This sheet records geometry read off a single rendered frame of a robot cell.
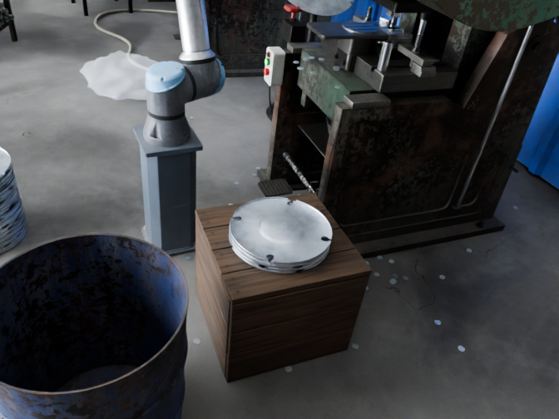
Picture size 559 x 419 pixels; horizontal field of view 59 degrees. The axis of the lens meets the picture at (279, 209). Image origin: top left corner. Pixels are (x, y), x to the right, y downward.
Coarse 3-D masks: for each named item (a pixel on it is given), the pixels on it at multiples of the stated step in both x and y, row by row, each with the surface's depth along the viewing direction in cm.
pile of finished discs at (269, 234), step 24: (240, 216) 141; (264, 216) 142; (288, 216) 142; (312, 216) 145; (240, 240) 133; (264, 240) 134; (288, 240) 134; (312, 240) 136; (264, 264) 128; (288, 264) 128; (312, 264) 131
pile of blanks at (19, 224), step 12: (12, 168) 170; (0, 180) 161; (12, 180) 168; (0, 192) 163; (12, 192) 169; (0, 204) 164; (12, 204) 170; (0, 216) 167; (12, 216) 171; (24, 216) 180; (0, 228) 168; (12, 228) 172; (24, 228) 180; (0, 240) 169; (12, 240) 175; (0, 252) 172
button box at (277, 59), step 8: (272, 48) 187; (280, 48) 188; (272, 56) 184; (280, 56) 185; (272, 64) 186; (280, 64) 187; (272, 72) 188; (280, 72) 189; (272, 80) 189; (280, 80) 191; (272, 112) 206
